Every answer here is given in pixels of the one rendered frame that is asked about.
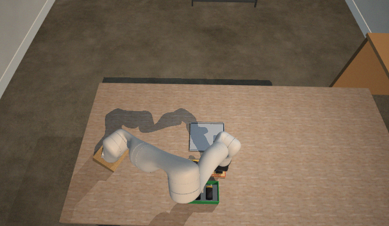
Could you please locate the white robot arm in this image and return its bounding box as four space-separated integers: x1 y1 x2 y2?
101 129 241 203

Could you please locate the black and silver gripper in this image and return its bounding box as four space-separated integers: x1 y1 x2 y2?
215 158 232 171

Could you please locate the green open-top box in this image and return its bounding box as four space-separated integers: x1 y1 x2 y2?
189 181 219 204

